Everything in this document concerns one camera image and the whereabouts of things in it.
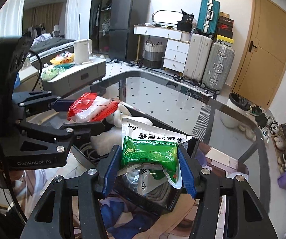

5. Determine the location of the person's left hand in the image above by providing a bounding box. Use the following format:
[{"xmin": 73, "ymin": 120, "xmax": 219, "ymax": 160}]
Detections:
[{"xmin": 0, "ymin": 154, "xmax": 24, "ymax": 182}]

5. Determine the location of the white drawer desk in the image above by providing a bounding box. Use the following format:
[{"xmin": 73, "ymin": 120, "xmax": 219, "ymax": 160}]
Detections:
[{"xmin": 134, "ymin": 25, "xmax": 191, "ymax": 73}]

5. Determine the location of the white plush pillow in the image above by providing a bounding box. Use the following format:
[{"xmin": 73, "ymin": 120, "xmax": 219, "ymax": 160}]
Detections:
[{"xmin": 90, "ymin": 127, "xmax": 122, "ymax": 156}]

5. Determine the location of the black cardboard box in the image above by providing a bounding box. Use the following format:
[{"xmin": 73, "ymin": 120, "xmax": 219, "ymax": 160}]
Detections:
[{"xmin": 68, "ymin": 93, "xmax": 195, "ymax": 215}]

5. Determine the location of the grey tv cabinet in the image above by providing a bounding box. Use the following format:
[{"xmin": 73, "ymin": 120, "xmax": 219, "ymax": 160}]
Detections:
[{"xmin": 15, "ymin": 56, "xmax": 107, "ymax": 98}]

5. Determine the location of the black refrigerator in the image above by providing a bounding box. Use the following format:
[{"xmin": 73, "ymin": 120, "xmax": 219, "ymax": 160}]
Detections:
[{"xmin": 108, "ymin": 0, "xmax": 149, "ymax": 61}]

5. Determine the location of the red white tissue pack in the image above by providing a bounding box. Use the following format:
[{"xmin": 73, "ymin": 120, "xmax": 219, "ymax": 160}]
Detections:
[{"xmin": 67, "ymin": 93, "xmax": 119, "ymax": 123}]

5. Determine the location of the white trash bin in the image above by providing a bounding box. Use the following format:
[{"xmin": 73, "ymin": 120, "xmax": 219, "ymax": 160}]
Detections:
[{"xmin": 220, "ymin": 92, "xmax": 250, "ymax": 129}]

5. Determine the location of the green white medicine packet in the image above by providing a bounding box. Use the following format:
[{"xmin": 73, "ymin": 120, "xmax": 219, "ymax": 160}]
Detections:
[
  {"xmin": 120, "ymin": 118, "xmax": 192, "ymax": 189},
  {"xmin": 117, "ymin": 163, "xmax": 184, "ymax": 197}
]

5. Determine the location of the white blue plush toy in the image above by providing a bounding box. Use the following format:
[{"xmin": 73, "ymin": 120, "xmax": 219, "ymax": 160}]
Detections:
[{"xmin": 105, "ymin": 102, "xmax": 154, "ymax": 127}]

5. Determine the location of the woven laundry basket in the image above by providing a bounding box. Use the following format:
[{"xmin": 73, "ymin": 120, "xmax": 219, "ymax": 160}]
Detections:
[{"xmin": 143, "ymin": 39, "xmax": 165, "ymax": 69}]

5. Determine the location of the white electric kettle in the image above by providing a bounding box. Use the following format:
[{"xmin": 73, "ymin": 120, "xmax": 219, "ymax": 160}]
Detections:
[{"xmin": 74, "ymin": 39, "xmax": 92, "ymax": 64}]

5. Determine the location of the silver suitcase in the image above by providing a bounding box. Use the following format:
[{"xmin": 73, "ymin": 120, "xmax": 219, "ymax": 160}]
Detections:
[{"xmin": 201, "ymin": 42, "xmax": 235, "ymax": 94}]

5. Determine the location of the wooden door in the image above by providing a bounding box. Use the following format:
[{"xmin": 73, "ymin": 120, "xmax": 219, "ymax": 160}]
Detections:
[{"xmin": 232, "ymin": 0, "xmax": 286, "ymax": 109}]

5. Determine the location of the teal suitcase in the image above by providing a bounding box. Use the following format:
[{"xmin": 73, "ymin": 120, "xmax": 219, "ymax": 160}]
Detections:
[{"xmin": 196, "ymin": 0, "xmax": 220, "ymax": 38}]

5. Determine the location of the white suitcase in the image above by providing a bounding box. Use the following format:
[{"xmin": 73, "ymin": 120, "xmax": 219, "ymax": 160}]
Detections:
[{"xmin": 183, "ymin": 33, "xmax": 213, "ymax": 82}]

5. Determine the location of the stack of shoe boxes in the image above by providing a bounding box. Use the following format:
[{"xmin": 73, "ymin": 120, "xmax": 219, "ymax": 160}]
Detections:
[{"xmin": 216, "ymin": 11, "xmax": 234, "ymax": 47}]

